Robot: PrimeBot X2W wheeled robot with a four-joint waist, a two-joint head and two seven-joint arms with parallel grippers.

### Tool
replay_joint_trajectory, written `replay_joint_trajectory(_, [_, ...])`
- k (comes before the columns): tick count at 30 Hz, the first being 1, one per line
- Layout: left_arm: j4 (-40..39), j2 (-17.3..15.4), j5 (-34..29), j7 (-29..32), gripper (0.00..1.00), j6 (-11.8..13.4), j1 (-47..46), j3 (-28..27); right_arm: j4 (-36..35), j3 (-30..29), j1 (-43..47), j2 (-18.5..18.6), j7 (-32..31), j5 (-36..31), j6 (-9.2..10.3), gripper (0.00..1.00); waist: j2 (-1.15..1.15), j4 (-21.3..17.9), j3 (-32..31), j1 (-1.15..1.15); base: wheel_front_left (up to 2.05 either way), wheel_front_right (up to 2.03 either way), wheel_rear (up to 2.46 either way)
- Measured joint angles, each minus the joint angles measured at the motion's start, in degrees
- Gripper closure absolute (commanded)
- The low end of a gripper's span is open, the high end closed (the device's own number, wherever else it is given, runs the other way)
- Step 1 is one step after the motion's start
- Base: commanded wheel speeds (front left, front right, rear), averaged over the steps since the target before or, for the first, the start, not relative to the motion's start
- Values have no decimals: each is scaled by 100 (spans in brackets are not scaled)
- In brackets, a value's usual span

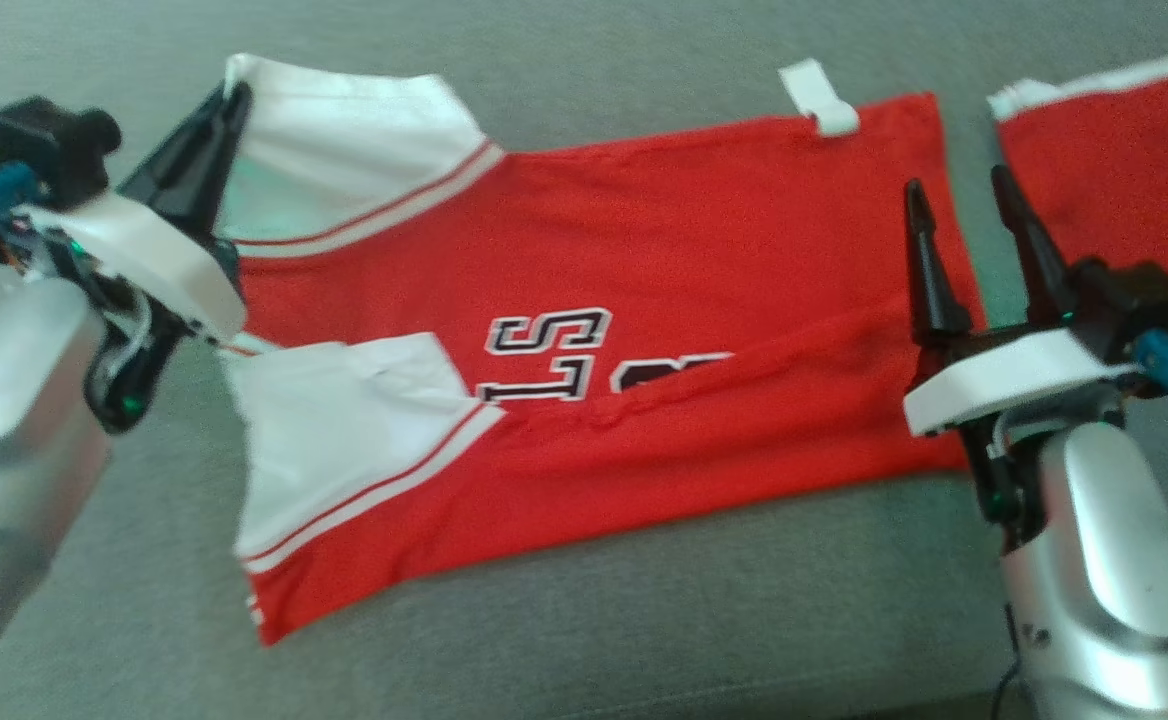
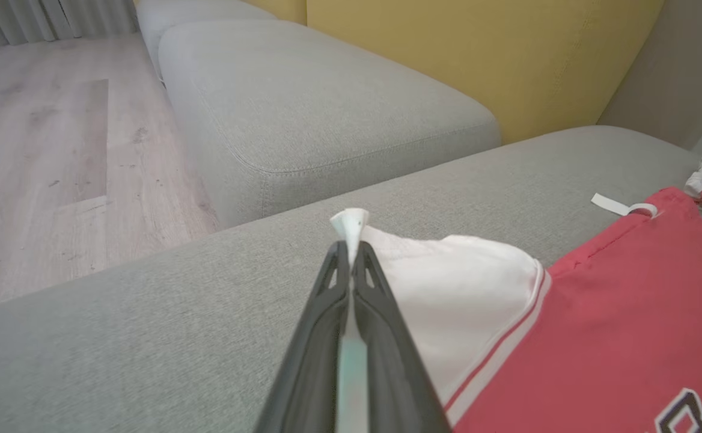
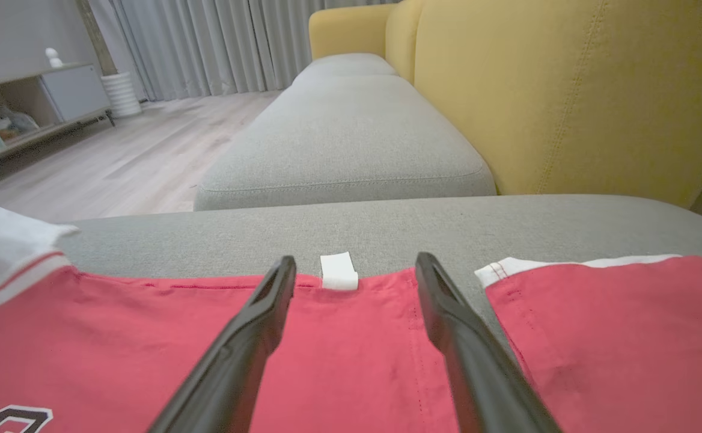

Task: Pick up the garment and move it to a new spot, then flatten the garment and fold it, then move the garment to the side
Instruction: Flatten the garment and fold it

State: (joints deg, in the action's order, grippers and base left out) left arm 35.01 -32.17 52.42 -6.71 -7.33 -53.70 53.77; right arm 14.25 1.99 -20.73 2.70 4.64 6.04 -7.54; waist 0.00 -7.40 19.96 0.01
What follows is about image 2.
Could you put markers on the grey curtain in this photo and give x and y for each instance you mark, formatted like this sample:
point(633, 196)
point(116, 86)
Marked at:
point(44, 18)

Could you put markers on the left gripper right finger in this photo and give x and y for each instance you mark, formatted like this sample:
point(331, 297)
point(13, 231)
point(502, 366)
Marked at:
point(393, 373)

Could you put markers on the large grey sofa seat cushion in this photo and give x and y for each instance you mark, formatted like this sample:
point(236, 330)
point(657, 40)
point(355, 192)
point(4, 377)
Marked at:
point(116, 337)

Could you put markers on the wide yellow sofa backrest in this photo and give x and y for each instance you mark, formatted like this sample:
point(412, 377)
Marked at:
point(507, 54)

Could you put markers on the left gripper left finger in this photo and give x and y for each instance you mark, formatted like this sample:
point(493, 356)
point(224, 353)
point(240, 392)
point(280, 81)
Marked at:
point(315, 361)

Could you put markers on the narrow yellow sofa backrest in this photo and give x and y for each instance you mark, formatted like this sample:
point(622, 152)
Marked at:
point(282, 7)

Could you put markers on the red basketball jersey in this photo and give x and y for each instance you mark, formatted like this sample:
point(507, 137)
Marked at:
point(597, 331)

